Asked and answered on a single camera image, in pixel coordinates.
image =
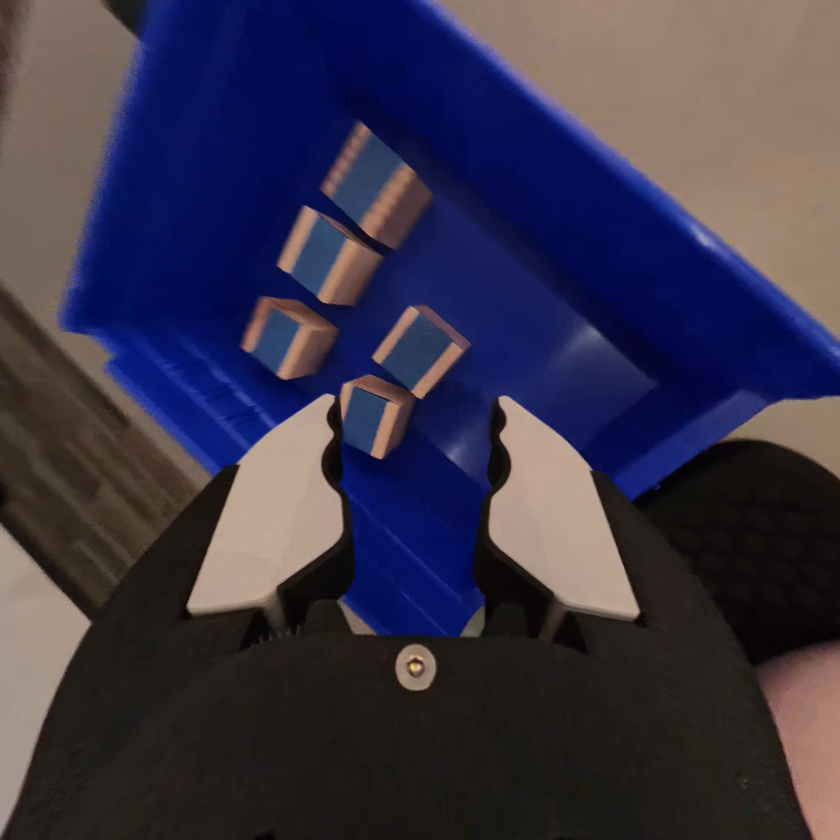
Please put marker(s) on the blue plastic bin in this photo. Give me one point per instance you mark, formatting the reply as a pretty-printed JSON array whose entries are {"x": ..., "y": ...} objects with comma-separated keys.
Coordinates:
[{"x": 525, "y": 229}]

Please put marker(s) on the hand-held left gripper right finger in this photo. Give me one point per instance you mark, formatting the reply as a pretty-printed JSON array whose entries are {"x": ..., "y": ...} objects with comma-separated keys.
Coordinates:
[{"x": 558, "y": 525}]

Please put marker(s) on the black mesh chair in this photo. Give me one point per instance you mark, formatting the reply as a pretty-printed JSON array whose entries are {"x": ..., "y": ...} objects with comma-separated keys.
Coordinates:
[{"x": 754, "y": 544}]

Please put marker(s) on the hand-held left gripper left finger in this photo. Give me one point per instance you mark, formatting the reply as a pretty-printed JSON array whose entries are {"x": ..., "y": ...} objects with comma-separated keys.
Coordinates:
[{"x": 262, "y": 512}]

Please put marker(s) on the blue-taped wooden cube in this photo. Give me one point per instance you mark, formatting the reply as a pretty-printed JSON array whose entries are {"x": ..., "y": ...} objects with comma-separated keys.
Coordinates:
[
  {"x": 377, "y": 417},
  {"x": 420, "y": 351},
  {"x": 289, "y": 338},
  {"x": 374, "y": 184},
  {"x": 328, "y": 256}
]

